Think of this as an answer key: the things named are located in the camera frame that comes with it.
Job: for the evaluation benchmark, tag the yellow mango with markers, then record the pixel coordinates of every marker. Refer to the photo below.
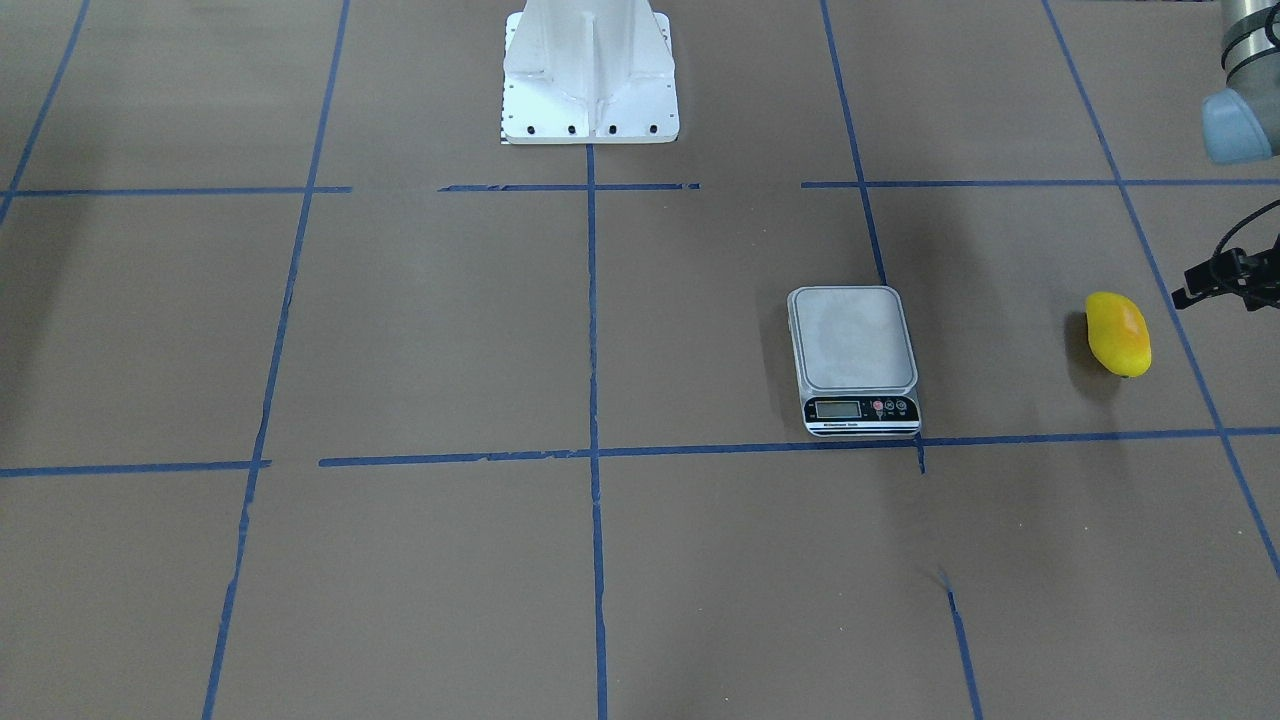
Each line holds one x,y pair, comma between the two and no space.
1117,334

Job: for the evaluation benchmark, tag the silver digital kitchen scale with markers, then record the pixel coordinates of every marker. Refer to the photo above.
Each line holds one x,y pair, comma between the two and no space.
854,361

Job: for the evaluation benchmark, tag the brown paper table cover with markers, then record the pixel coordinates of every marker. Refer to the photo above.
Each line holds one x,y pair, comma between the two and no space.
320,402

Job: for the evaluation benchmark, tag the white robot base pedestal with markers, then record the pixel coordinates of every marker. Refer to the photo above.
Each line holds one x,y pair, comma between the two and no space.
589,72

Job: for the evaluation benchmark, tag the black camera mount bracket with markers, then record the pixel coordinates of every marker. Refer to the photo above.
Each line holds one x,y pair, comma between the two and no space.
1251,278

